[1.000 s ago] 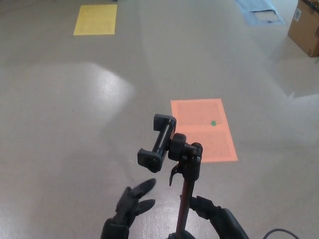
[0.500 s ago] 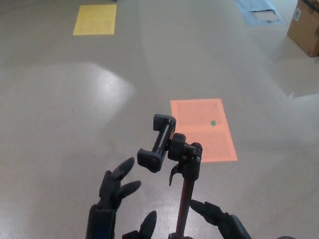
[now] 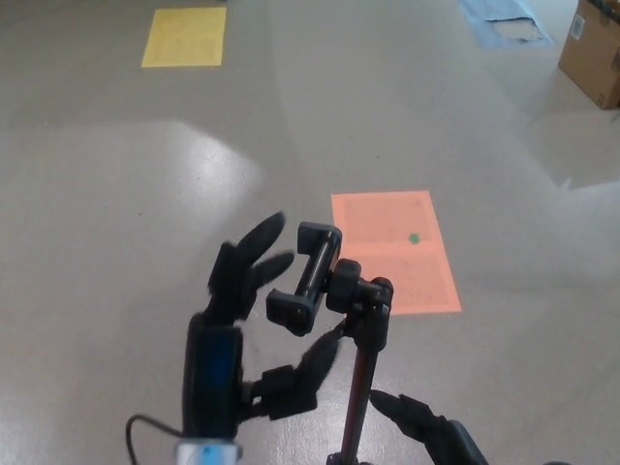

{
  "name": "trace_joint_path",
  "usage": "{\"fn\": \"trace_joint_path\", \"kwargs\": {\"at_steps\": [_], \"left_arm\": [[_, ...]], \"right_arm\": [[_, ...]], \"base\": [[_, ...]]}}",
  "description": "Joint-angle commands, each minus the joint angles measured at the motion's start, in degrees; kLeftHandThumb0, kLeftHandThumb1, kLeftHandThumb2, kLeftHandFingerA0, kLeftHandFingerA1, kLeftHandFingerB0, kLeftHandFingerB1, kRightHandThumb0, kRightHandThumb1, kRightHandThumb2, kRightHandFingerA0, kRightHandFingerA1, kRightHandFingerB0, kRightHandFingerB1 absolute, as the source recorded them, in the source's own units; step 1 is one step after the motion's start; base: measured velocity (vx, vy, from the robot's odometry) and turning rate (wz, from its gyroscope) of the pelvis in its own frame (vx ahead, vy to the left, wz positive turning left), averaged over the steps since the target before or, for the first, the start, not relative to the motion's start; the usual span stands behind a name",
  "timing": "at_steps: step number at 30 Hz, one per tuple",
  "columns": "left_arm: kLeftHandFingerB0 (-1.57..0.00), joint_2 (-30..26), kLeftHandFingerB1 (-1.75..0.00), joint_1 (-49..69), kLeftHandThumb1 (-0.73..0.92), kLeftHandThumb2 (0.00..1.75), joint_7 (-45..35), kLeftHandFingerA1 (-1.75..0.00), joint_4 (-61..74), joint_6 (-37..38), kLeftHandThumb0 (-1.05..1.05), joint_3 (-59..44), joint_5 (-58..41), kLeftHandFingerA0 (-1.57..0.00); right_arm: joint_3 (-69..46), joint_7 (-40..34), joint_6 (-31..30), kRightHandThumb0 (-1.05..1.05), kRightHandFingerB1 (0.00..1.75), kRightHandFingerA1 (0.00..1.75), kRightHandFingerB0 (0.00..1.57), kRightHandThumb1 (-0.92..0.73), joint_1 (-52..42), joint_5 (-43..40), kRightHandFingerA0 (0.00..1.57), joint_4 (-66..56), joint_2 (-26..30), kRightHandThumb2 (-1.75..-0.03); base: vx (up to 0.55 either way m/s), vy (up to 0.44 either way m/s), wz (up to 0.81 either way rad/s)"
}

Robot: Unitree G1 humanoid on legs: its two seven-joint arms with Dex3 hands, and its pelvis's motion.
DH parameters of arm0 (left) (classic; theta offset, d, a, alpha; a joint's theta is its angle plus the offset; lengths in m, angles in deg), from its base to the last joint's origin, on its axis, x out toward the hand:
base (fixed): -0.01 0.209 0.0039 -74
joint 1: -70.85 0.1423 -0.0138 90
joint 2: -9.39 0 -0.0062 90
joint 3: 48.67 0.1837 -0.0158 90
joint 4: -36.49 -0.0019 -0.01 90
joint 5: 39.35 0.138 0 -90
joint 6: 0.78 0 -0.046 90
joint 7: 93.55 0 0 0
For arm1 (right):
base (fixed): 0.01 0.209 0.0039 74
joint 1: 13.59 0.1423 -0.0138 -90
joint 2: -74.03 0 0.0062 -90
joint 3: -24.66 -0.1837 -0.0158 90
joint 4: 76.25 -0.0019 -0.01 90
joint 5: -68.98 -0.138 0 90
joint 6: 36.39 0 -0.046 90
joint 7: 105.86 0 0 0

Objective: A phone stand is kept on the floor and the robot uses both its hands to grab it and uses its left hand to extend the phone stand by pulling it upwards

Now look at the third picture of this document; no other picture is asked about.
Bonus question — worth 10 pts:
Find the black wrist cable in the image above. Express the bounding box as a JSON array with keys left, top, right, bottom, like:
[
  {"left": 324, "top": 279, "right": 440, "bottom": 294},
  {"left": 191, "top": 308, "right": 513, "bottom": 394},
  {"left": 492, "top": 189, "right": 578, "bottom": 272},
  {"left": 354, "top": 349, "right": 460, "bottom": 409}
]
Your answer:
[{"left": 125, "top": 414, "right": 188, "bottom": 465}]

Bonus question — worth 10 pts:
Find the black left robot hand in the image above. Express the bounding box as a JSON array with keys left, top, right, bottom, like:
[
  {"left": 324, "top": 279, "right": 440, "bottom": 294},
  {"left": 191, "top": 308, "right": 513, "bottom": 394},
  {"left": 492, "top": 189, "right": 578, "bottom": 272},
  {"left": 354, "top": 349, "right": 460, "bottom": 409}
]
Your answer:
[{"left": 181, "top": 211, "right": 343, "bottom": 437}]

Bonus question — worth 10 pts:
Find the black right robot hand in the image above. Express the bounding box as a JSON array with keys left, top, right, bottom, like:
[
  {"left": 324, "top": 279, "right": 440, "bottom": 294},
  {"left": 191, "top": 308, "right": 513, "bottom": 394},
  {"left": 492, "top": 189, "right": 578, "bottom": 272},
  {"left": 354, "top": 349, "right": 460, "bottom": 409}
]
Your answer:
[{"left": 368, "top": 389, "right": 490, "bottom": 465}]

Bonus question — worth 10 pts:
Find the brown cardboard box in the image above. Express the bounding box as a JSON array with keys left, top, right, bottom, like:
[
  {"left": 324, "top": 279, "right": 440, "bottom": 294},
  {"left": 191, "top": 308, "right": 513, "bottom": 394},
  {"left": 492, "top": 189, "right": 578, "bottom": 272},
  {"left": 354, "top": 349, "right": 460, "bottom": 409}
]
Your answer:
[{"left": 557, "top": 0, "right": 620, "bottom": 110}]

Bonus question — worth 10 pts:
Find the torn blue sheet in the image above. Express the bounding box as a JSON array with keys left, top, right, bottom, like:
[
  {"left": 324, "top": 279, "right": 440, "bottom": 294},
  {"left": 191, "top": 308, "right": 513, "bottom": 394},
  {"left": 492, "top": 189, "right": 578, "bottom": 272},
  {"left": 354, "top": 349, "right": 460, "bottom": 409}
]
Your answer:
[{"left": 457, "top": 0, "right": 553, "bottom": 48}]

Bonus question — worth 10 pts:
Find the black telescopic phone stand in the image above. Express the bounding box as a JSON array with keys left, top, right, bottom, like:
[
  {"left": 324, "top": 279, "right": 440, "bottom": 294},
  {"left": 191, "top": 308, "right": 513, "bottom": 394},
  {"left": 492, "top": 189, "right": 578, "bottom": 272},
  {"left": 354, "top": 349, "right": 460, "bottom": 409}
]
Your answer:
[{"left": 264, "top": 221, "right": 393, "bottom": 465}]

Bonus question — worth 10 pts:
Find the orange paper sheet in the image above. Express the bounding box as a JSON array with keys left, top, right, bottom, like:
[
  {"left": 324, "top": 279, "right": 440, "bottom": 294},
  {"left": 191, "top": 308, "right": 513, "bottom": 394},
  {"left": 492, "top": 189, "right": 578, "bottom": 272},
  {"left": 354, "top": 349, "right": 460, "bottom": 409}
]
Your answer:
[{"left": 330, "top": 190, "right": 462, "bottom": 317}]

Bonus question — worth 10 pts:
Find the yellow paper sheet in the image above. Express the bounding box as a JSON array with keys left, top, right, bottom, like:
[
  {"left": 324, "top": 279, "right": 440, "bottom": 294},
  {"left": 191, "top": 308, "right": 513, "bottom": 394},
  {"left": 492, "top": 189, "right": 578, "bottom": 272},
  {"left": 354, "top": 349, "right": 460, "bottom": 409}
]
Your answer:
[{"left": 139, "top": 6, "right": 228, "bottom": 69}]

